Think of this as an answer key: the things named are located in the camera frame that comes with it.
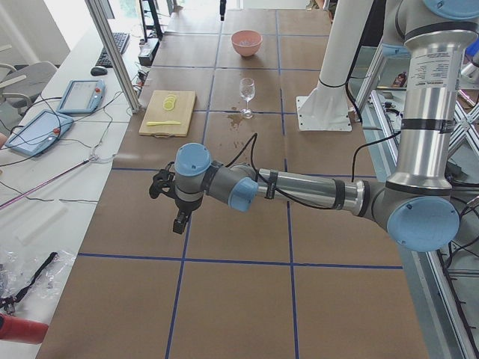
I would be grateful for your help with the yellow lemon slices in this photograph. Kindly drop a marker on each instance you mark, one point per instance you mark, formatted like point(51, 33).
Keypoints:
point(169, 102)

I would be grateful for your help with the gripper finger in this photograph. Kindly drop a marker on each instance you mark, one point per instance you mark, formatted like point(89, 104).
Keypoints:
point(180, 222)

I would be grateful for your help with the teach pendant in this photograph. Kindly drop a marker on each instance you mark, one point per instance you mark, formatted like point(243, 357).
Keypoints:
point(82, 97)
point(40, 133)

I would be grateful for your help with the grey office chair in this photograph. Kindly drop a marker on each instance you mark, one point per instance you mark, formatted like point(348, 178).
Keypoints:
point(20, 88)

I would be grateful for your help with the far teach pendant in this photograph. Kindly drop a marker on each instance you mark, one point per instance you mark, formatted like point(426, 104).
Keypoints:
point(82, 97)

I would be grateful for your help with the clear plastic bag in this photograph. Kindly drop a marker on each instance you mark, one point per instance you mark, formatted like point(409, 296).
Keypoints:
point(41, 275)

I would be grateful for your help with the pink bowl with ice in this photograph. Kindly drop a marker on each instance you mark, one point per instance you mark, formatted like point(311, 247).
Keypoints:
point(246, 42)

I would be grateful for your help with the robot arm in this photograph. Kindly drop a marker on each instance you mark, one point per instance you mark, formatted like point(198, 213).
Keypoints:
point(412, 205)

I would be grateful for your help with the wooden cutting board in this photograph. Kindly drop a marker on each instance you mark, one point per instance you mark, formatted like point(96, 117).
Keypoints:
point(155, 112)

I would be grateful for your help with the near teach pendant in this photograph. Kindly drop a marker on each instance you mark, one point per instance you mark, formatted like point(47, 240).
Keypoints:
point(40, 133)

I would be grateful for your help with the aluminium frame post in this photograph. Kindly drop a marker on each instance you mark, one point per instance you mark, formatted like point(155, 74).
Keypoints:
point(101, 23)

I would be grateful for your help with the yellow plastic knife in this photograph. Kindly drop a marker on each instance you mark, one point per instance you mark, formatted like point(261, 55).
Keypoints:
point(164, 123)

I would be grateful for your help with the black computer mouse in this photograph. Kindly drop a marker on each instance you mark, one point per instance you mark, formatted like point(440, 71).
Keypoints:
point(99, 71)

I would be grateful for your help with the clear wine glass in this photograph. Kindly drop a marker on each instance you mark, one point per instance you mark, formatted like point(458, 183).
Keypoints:
point(247, 92)

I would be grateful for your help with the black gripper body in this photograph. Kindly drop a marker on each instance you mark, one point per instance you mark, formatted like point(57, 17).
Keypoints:
point(184, 206)

